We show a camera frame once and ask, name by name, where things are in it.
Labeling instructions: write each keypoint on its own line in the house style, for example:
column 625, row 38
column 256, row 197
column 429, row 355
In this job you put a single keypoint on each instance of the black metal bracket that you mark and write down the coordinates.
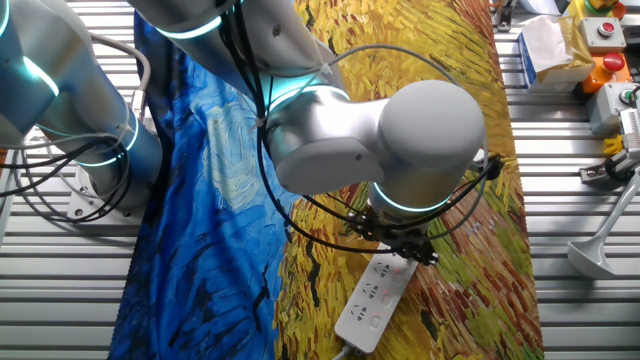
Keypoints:
column 502, row 17

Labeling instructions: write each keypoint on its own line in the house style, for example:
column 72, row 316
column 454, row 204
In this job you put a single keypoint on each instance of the white camera with grille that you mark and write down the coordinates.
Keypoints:
column 631, row 125

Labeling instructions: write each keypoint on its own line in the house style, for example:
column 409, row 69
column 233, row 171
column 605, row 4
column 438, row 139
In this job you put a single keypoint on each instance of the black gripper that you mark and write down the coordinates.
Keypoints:
column 412, row 249

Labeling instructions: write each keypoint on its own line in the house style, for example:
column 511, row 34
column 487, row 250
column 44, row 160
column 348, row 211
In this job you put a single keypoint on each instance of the white four-socket power strip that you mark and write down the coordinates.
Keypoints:
column 365, row 310

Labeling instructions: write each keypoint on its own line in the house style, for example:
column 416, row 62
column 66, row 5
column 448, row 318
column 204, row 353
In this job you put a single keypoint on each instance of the orange emergency stop button box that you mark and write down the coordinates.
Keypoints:
column 597, row 77

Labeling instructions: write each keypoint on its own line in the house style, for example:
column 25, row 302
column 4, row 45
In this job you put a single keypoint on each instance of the white tissue box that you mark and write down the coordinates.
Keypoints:
column 545, row 40

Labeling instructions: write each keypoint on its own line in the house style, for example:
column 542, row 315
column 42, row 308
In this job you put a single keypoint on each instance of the white blue cardboard box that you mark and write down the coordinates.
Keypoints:
column 555, row 77

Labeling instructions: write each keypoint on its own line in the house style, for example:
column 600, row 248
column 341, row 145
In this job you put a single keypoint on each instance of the grey box with green button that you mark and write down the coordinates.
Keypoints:
column 602, row 107

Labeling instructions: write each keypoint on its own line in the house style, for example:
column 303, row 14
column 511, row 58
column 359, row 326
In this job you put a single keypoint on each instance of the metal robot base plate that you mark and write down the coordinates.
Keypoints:
column 85, row 200

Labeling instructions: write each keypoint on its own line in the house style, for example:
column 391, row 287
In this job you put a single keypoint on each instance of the grey box with red button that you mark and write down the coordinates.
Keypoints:
column 595, row 40

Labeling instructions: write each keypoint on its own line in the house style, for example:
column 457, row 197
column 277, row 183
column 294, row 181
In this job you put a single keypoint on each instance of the painted wheatfield print cloth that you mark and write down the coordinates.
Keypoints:
column 200, row 250

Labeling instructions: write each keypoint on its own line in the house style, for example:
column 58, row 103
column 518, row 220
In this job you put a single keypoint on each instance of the small yellow plastic piece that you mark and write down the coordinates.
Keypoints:
column 612, row 145

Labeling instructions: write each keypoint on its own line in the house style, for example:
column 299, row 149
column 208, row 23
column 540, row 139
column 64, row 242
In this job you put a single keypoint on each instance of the yellow object with green top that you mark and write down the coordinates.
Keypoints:
column 582, row 9

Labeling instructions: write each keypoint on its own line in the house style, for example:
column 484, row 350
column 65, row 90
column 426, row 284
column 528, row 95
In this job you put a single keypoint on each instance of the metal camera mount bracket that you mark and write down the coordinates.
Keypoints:
column 592, row 172

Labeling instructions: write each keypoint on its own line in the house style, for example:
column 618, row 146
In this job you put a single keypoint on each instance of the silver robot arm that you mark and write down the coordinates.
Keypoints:
column 430, row 130

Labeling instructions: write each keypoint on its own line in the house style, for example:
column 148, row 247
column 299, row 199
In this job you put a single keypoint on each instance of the white paper sheet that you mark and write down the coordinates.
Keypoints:
column 540, row 5

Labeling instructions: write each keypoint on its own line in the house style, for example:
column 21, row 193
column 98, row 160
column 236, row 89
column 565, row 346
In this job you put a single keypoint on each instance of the grey camera stand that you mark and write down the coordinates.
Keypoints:
column 592, row 255

